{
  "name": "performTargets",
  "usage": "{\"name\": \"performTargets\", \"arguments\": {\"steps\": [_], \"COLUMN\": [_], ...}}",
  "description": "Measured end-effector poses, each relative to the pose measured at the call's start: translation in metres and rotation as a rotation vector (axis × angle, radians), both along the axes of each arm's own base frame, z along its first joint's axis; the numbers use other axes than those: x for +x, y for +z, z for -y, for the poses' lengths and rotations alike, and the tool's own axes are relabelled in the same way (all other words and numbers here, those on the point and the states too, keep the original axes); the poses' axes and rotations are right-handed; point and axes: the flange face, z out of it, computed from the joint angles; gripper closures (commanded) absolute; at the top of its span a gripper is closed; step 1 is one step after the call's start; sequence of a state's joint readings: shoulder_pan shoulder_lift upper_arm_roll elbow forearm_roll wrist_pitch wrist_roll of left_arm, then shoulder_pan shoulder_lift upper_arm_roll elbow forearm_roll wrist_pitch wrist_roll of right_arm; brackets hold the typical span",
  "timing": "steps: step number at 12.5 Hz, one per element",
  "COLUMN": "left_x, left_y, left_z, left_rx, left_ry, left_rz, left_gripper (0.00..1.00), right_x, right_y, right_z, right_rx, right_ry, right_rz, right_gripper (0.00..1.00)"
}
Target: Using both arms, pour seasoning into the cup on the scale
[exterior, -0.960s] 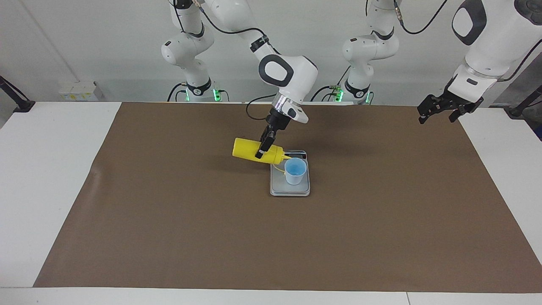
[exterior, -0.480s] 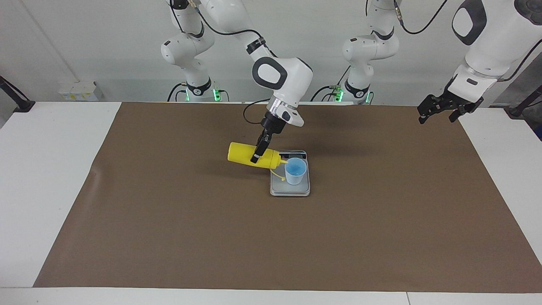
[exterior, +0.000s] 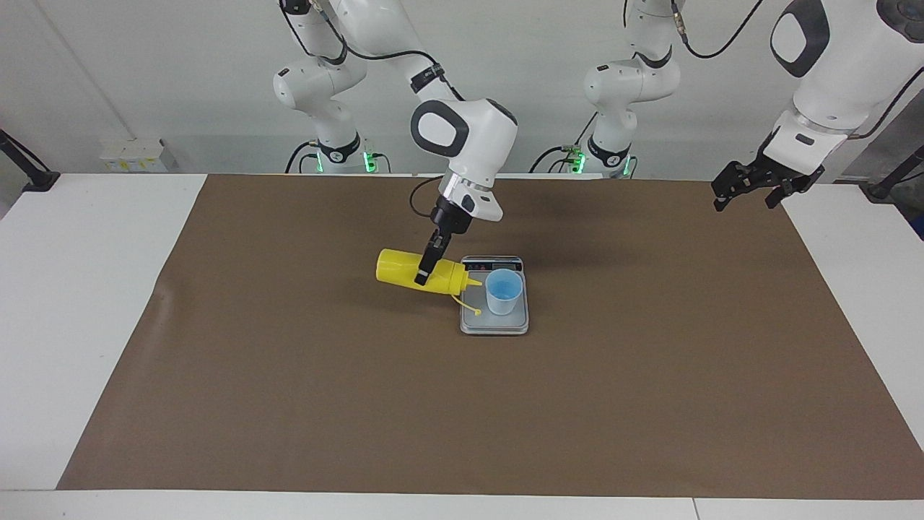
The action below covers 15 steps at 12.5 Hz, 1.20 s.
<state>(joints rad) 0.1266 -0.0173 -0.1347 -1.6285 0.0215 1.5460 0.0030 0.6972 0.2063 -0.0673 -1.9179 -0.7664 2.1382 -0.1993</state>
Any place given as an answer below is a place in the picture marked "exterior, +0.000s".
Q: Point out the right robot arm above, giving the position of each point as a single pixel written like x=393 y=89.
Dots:
x=484 y=137

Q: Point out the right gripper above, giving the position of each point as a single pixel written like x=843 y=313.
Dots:
x=450 y=217

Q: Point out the black stand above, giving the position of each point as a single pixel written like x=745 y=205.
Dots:
x=891 y=182
x=32 y=177

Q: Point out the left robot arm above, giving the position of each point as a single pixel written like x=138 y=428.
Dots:
x=837 y=72

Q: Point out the silver kitchen scale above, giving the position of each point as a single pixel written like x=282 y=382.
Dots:
x=498 y=323

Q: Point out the translucent blue plastic cup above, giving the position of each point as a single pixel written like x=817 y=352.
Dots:
x=504 y=292

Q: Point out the yellow squeeze bottle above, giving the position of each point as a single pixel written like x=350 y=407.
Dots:
x=398 y=266

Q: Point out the white wall socket box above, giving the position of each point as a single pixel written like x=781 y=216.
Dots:
x=133 y=155

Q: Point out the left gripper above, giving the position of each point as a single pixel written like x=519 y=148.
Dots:
x=790 y=177

